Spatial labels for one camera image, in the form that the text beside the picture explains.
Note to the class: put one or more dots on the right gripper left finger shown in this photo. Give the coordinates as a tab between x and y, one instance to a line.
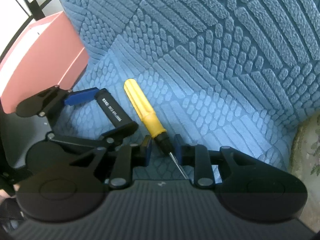
129	157

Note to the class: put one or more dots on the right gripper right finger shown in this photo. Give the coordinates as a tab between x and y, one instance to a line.
198	157

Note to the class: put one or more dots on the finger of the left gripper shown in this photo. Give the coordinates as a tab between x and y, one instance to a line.
117	134
42	110

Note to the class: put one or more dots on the black rectangular stick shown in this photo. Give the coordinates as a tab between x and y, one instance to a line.
112	109

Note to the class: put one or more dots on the yellow handled screwdriver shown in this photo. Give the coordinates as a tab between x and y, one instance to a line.
152	123

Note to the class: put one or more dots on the person's hand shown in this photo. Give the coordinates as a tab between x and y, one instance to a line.
5	193

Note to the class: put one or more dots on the pink storage box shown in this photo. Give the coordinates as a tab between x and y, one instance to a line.
48	52

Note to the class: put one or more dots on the floral lace cushion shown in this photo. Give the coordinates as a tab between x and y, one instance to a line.
304	164

